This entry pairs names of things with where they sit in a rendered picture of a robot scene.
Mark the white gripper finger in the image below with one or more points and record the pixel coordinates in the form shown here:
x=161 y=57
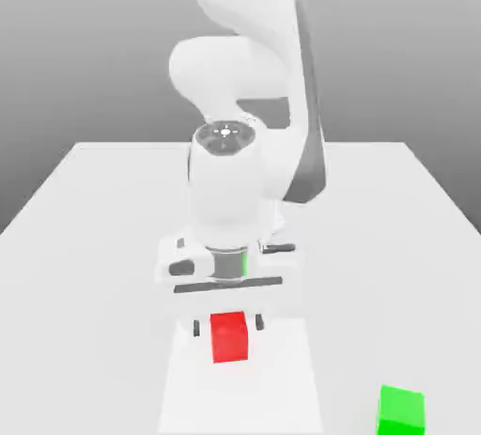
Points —
x=259 y=321
x=195 y=328

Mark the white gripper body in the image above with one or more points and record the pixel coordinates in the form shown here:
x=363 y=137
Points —
x=229 y=294

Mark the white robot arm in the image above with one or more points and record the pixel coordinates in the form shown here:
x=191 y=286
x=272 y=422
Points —
x=225 y=187

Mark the small red cube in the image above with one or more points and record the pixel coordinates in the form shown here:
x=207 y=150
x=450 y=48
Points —
x=229 y=337

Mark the small green cube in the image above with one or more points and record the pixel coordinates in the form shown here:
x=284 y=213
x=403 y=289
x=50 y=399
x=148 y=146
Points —
x=401 y=410

